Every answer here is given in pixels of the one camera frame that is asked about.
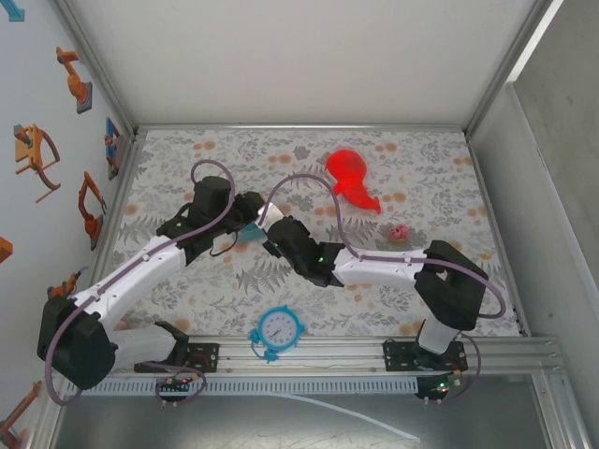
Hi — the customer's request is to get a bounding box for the blue card holder booklet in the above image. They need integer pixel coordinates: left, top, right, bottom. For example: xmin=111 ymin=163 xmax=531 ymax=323
xmin=236 ymin=223 xmax=264 ymax=245

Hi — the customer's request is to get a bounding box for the blue alarm clock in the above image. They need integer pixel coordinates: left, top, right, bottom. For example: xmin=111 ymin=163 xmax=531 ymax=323
xmin=247 ymin=304 xmax=306 ymax=365

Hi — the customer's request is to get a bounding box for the floral patterned table mat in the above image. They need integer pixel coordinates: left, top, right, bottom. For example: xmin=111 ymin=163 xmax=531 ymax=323
xmin=111 ymin=128 xmax=524 ymax=338

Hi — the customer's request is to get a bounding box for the thin white tube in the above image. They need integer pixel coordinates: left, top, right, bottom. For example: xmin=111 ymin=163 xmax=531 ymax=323
xmin=270 ymin=391 xmax=421 ymax=443

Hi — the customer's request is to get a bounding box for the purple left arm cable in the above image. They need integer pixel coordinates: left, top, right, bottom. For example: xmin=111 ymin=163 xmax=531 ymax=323
xmin=44 ymin=158 xmax=235 ymax=409

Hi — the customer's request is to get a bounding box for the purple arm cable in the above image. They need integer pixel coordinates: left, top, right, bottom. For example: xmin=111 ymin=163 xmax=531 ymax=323
xmin=44 ymin=158 xmax=235 ymax=409
xmin=259 ymin=173 xmax=507 ymax=406

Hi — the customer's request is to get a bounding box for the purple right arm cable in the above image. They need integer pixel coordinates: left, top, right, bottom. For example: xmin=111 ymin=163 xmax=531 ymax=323
xmin=259 ymin=173 xmax=507 ymax=406

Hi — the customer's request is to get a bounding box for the blue and orange wall sticker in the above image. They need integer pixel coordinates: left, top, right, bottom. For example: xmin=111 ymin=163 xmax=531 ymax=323
xmin=103 ymin=116 xmax=122 ymax=181

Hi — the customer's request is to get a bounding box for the aluminium frame cross bar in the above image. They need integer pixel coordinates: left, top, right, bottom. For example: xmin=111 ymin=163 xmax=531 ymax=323
xmin=135 ymin=123 xmax=469 ymax=138

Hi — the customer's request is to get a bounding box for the aluminium mounting rail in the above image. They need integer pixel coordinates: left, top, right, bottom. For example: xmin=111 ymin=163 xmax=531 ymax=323
xmin=110 ymin=334 xmax=565 ymax=375

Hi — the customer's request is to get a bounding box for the white slotted cable duct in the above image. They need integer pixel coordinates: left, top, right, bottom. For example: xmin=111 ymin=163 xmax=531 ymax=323
xmin=100 ymin=377 xmax=420 ymax=397

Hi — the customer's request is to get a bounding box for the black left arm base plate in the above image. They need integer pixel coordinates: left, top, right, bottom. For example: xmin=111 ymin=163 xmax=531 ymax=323
xmin=134 ymin=342 xmax=221 ymax=374

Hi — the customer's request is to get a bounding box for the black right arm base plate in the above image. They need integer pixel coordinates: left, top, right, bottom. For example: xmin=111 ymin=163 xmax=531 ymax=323
xmin=382 ymin=339 xmax=469 ymax=373

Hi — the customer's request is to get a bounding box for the aluminium frame post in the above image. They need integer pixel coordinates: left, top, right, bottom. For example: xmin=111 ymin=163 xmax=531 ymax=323
xmin=51 ymin=0 xmax=141 ymax=141
xmin=465 ymin=0 xmax=565 ymax=139

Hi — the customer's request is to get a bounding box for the orange claw gripper wall sticker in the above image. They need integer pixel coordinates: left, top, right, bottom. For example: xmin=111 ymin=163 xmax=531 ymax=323
xmin=12 ymin=123 xmax=62 ymax=205

